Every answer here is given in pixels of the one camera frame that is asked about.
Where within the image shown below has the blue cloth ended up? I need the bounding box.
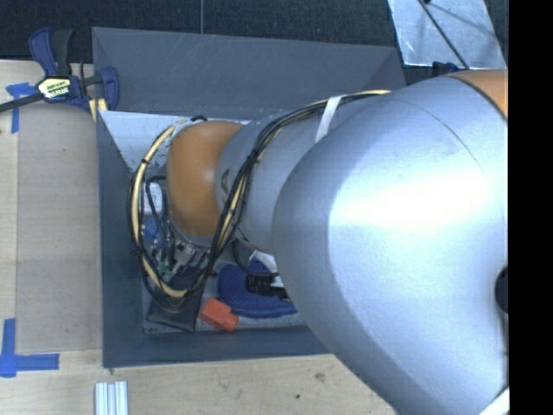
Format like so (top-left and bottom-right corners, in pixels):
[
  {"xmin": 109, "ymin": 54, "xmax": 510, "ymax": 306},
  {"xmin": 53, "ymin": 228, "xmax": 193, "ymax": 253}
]
[{"xmin": 216, "ymin": 260, "xmax": 300, "ymax": 319}]

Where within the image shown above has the black cylinder on white bracket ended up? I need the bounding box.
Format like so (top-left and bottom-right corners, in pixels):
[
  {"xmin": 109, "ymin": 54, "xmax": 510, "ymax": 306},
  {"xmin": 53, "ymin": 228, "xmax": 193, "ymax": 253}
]
[{"xmin": 245, "ymin": 250, "xmax": 289, "ymax": 298}]

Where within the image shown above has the pale brown flat board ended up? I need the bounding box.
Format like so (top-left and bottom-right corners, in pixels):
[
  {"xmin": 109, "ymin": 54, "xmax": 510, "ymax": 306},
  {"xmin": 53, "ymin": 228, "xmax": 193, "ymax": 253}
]
[{"xmin": 16, "ymin": 105, "xmax": 105, "ymax": 356}]

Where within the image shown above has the grey metal bin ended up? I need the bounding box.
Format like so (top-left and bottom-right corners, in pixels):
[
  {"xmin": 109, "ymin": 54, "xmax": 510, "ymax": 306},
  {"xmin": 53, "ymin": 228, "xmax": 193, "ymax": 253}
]
[{"xmin": 91, "ymin": 26, "xmax": 408, "ymax": 369}]

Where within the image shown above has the orange-red small block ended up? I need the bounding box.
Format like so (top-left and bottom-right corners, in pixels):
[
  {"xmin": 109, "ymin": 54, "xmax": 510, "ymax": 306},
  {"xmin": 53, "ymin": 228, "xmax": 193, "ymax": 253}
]
[{"xmin": 199, "ymin": 297, "xmax": 240, "ymax": 333}]

